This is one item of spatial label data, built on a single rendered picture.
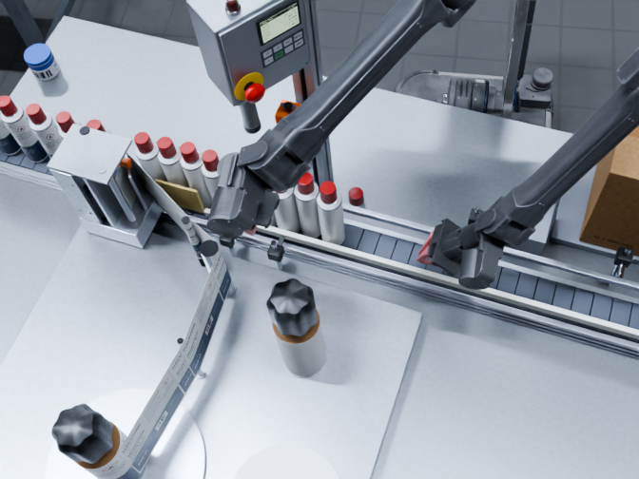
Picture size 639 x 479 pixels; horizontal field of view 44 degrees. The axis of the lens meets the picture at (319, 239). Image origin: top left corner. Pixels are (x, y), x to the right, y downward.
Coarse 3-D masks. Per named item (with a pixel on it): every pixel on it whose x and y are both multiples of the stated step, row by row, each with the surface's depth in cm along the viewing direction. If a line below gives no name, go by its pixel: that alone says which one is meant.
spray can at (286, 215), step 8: (280, 192) 159; (288, 192) 159; (280, 200) 160; (288, 200) 160; (280, 208) 163; (288, 208) 163; (296, 208) 166; (280, 216) 166; (288, 216) 165; (296, 216) 168; (280, 224) 169; (288, 224) 168; (296, 224) 170; (296, 232) 172
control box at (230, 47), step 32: (192, 0) 128; (224, 0) 127; (256, 0) 127; (288, 0) 128; (224, 32) 124; (256, 32) 129; (288, 32) 133; (224, 64) 130; (256, 64) 134; (288, 64) 139
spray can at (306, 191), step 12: (300, 180) 156; (312, 180) 156; (300, 192) 158; (312, 192) 159; (300, 204) 161; (312, 204) 160; (300, 216) 165; (312, 216) 164; (300, 228) 172; (312, 228) 169
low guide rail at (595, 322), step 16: (304, 240) 169; (320, 240) 168; (352, 256) 167; (368, 256) 166; (416, 272) 163; (432, 272) 163; (464, 288) 162; (528, 304) 158; (544, 304) 158; (576, 320) 157; (592, 320) 155
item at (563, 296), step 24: (288, 240) 173; (360, 240) 172; (384, 240) 171; (408, 264) 168; (456, 288) 165; (504, 288) 164; (528, 288) 163; (552, 288) 163; (576, 288) 163; (576, 312) 160; (600, 312) 160; (624, 312) 159; (624, 336) 157
